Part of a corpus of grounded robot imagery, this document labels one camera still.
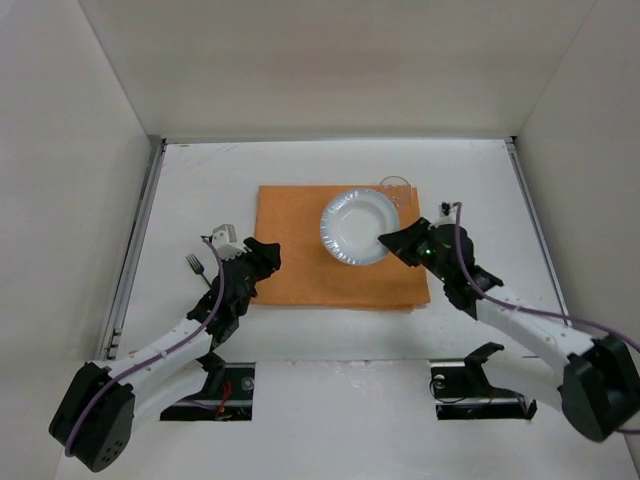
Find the orange cloth placemat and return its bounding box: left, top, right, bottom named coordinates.
left=255, top=185, right=431, bottom=310

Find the black metal fork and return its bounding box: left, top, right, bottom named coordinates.
left=186, top=253, right=211, bottom=287

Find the clear drinking glass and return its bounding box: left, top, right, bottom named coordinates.
left=379, top=175, right=412, bottom=211

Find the white ceramic plate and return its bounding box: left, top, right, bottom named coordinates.
left=320, top=188, right=400, bottom=266

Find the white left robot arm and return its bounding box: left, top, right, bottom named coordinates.
left=49, top=235, right=281, bottom=473

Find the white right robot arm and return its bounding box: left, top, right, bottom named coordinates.
left=378, top=218, right=639, bottom=442

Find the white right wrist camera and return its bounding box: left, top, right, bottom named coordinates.
left=435, top=202, right=461, bottom=226

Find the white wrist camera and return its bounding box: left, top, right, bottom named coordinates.
left=210, top=224, right=245, bottom=260
left=435, top=202, right=461, bottom=226

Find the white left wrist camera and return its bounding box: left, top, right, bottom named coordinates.
left=210, top=224, right=245, bottom=260

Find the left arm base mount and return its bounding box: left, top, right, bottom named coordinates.
left=160, top=363, right=256, bottom=422

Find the right aluminium table rail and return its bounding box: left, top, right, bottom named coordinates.
left=504, top=136, right=568, bottom=313

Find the aluminium table rail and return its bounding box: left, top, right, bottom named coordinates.
left=95, top=135, right=166, bottom=360
left=504, top=136, right=568, bottom=313

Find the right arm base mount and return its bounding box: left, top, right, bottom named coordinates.
left=428, top=342, right=538, bottom=421

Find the left aluminium table rail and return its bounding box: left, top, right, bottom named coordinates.
left=95, top=135, right=166, bottom=360

